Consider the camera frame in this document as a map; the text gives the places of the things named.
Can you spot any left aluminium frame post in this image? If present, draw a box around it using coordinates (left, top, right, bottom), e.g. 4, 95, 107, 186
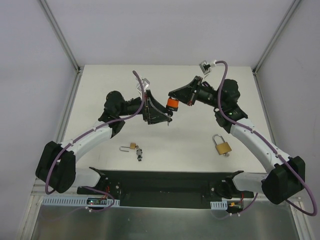
37, 0, 82, 74

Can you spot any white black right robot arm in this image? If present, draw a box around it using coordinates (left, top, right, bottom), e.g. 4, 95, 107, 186
168, 76, 306, 205

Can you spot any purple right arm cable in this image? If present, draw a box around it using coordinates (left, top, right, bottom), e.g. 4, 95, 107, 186
215, 60, 317, 216

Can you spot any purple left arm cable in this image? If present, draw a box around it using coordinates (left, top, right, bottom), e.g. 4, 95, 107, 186
44, 70, 148, 196

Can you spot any left white cable duct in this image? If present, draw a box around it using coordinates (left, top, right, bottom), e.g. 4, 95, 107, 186
42, 196, 120, 208

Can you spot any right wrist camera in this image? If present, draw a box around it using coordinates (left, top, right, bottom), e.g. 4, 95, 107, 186
199, 60, 217, 75

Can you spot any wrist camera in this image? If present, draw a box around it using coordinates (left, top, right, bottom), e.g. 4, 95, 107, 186
199, 60, 217, 75
136, 78, 150, 93

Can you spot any right white cable duct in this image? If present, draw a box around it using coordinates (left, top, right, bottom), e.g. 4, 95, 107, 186
210, 200, 228, 211

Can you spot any large brass padlock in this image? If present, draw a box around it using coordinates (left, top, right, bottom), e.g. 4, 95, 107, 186
212, 134, 232, 157

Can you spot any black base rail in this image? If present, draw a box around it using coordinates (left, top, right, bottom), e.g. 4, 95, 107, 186
77, 169, 254, 209

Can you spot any panda keychain charm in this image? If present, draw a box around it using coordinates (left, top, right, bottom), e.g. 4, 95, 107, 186
136, 147, 143, 162

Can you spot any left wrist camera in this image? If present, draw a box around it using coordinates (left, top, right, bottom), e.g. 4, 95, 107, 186
136, 78, 150, 93

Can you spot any small brass padlock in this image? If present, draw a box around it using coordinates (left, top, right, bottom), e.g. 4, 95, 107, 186
119, 142, 137, 152

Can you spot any right aluminium frame post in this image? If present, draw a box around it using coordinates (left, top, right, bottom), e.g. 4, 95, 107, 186
252, 0, 303, 76

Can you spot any white cable duct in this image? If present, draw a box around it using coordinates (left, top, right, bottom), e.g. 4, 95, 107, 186
42, 196, 120, 208
210, 200, 228, 211

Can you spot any black-headed key bunch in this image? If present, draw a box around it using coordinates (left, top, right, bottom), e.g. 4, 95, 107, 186
166, 111, 173, 126

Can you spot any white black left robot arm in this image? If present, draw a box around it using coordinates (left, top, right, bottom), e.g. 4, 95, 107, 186
35, 90, 173, 195

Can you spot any aluminium frame post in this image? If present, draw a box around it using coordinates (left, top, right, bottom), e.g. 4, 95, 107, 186
37, 0, 82, 74
252, 0, 303, 76

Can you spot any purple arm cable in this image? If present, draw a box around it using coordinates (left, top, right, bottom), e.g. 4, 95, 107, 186
44, 70, 148, 196
215, 60, 317, 216

